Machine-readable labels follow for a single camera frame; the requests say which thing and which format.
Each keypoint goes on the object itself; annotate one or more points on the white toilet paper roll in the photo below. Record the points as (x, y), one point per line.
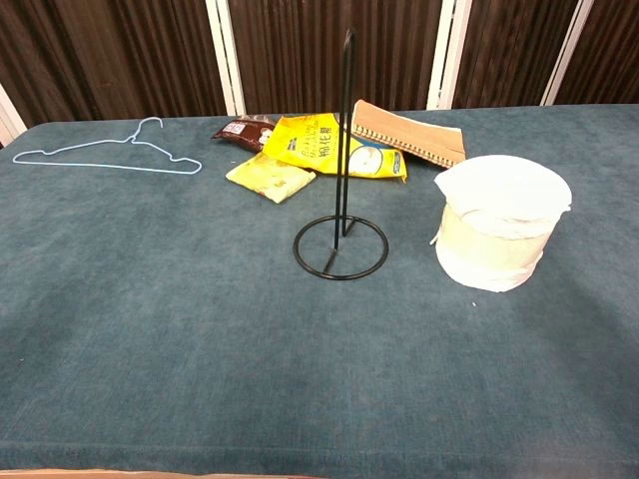
(499, 229)

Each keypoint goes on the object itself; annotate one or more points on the small yellow packet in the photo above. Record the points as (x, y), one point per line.
(269, 179)

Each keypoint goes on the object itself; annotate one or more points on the large yellow snack bag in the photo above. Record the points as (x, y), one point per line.
(309, 144)

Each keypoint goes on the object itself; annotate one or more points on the brown snack packet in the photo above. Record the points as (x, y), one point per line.
(239, 134)

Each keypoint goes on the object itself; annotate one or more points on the brown spiral notebook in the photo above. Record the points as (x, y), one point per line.
(409, 132)

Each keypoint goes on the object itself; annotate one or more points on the teal felt table cover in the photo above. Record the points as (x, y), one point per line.
(199, 349)

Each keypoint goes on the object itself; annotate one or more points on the white partition frame post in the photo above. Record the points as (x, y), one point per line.
(10, 120)
(566, 55)
(449, 55)
(224, 60)

